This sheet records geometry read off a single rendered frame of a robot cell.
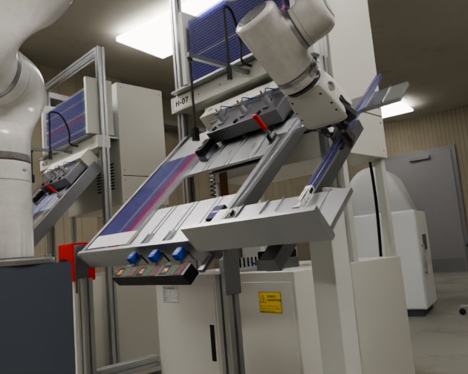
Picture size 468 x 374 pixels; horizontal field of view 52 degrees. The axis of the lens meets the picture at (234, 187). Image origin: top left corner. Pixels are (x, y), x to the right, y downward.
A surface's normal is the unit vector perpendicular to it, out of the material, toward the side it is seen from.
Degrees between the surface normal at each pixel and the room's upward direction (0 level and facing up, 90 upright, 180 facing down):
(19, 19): 83
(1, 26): 76
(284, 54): 128
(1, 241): 90
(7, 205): 90
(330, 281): 90
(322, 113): 145
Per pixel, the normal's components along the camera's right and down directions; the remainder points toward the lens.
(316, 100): -0.32, 0.74
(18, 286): 0.80, -0.15
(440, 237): -0.60, -0.05
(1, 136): 0.59, -0.29
